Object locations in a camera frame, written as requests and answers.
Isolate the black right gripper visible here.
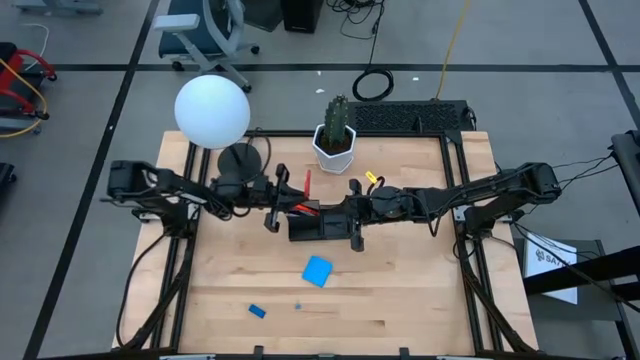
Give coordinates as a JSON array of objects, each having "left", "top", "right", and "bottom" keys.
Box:
[{"left": 322, "top": 178, "right": 374, "bottom": 253}]

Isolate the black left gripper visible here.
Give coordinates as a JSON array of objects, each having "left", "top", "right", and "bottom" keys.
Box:
[{"left": 251, "top": 163, "right": 308, "bottom": 234}]

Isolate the black mesh desk organizer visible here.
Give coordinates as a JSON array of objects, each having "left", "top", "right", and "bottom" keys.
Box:
[{"left": 287, "top": 200, "right": 352, "bottom": 243}]

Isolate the blue sticky note pad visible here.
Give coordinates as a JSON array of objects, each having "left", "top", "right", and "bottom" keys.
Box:
[{"left": 301, "top": 255, "right": 335, "bottom": 289}]

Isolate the grey and blue office chair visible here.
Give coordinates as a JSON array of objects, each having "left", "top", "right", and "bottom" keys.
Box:
[{"left": 152, "top": 0, "right": 261, "bottom": 94}]

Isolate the white hexagonal planter pot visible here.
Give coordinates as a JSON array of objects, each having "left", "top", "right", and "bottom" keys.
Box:
[{"left": 312, "top": 123, "right": 358, "bottom": 176}]

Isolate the black round lamp base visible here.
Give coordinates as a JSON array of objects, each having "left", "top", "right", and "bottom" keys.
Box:
[{"left": 217, "top": 142, "right": 263, "bottom": 182}]

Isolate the green cactus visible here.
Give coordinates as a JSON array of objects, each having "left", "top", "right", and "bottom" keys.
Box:
[{"left": 323, "top": 94, "right": 350, "bottom": 144}]

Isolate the white globe lamp shade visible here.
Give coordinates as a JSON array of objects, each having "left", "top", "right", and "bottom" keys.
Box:
[{"left": 173, "top": 74, "right": 252, "bottom": 150}]

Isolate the black perforated metal panel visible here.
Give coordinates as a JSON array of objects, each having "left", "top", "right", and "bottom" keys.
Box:
[{"left": 347, "top": 99, "right": 476, "bottom": 134}]

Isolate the black computer tower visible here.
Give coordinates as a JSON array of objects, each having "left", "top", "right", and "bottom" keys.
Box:
[{"left": 279, "top": 0, "right": 325, "bottom": 35}]

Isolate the white printed paper sheet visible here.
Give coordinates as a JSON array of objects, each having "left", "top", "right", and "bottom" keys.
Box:
[{"left": 523, "top": 232, "right": 580, "bottom": 305}]

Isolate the grey metal stand foot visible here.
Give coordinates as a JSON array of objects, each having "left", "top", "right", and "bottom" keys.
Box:
[{"left": 13, "top": 0, "right": 104, "bottom": 15}]

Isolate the red and black cart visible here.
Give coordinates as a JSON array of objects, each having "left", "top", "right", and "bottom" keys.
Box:
[{"left": 0, "top": 42, "right": 58, "bottom": 139}]

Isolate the black aluminium table frame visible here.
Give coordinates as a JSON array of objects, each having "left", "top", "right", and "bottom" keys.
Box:
[{"left": 112, "top": 129, "right": 541, "bottom": 360}]

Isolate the black coiled floor cable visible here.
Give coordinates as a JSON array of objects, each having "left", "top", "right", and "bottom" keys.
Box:
[{"left": 327, "top": 0, "right": 396, "bottom": 103}]

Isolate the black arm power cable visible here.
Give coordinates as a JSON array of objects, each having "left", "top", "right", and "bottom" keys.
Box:
[{"left": 115, "top": 232, "right": 169, "bottom": 349}]

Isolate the long yellow floor cable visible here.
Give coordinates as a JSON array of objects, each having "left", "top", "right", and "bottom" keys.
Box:
[{"left": 434, "top": 0, "right": 472, "bottom": 101}]

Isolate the yellow looped hose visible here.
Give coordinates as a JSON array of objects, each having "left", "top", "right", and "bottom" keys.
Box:
[{"left": 0, "top": 58, "right": 49, "bottom": 140}]

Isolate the white floor cable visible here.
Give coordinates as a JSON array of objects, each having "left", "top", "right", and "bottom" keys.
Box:
[{"left": 22, "top": 22, "right": 51, "bottom": 71}]

